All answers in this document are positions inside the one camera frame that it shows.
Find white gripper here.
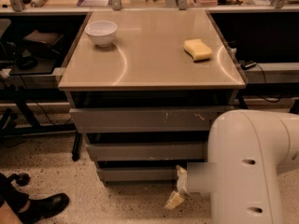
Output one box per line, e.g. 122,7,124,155
164,165,189,210

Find white ceramic bowl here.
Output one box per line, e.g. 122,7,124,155
85,21,118,47

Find grey drawer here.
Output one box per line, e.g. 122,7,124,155
86,141,207,161
70,105,233,133
97,167,178,182

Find grey drawer cabinet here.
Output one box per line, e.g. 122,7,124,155
57,8,247,187

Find black power adapter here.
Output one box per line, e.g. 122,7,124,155
240,61,257,70

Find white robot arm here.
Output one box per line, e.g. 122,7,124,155
164,110,299,224

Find black chair caster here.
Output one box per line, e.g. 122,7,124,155
7,173,30,187

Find yellow sponge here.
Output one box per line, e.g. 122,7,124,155
184,39,212,62

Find black leather shoe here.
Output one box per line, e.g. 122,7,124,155
17,193,69,224

